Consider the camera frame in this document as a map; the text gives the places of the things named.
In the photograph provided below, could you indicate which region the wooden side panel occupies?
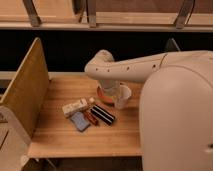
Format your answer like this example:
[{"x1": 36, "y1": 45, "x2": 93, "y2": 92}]
[{"x1": 0, "y1": 38, "x2": 49, "y2": 145}]

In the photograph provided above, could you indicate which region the orange ceramic cup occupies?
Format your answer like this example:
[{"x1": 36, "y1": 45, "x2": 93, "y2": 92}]
[{"x1": 97, "y1": 87, "x2": 114, "y2": 105}]

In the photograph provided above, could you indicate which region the red brown small block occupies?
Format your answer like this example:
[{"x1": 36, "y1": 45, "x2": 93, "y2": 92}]
[{"x1": 84, "y1": 111, "x2": 99, "y2": 126}]

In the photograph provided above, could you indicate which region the wooden shelf rail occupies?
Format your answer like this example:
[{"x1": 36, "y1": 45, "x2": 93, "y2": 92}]
[{"x1": 0, "y1": 0, "x2": 213, "y2": 32}]

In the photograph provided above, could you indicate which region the blue sponge pad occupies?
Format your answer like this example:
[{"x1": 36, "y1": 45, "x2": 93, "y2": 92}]
[{"x1": 70, "y1": 112, "x2": 90, "y2": 132}]

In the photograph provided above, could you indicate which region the grey right side panel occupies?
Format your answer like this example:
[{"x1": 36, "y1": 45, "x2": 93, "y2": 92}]
[{"x1": 164, "y1": 38, "x2": 180, "y2": 52}]

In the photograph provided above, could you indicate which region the white rectangular box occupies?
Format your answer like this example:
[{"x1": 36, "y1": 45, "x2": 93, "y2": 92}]
[{"x1": 62, "y1": 98, "x2": 88, "y2": 118}]

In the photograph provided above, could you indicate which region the black striped box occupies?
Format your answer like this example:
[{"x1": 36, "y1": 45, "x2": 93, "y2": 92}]
[{"x1": 90, "y1": 105, "x2": 115, "y2": 125}]

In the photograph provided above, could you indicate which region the clear plastic cup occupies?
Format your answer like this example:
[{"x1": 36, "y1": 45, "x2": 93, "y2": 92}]
[{"x1": 114, "y1": 85, "x2": 132, "y2": 109}]

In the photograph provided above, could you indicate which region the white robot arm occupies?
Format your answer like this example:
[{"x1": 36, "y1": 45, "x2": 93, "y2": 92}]
[{"x1": 85, "y1": 50, "x2": 213, "y2": 171}]

